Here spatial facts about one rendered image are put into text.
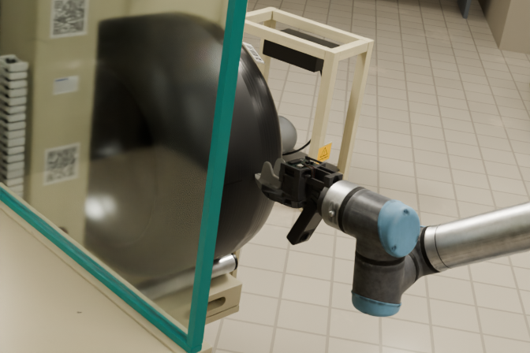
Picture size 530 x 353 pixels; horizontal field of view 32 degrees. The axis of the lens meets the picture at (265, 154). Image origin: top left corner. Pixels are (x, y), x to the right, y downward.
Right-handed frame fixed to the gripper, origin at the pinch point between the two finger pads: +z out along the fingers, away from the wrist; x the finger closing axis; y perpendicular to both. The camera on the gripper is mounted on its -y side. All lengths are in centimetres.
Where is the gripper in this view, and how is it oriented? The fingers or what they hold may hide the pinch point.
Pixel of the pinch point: (260, 180)
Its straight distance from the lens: 187.8
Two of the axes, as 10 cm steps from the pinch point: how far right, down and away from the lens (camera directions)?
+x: -7.2, 1.9, -6.7
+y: 0.6, -9.4, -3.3
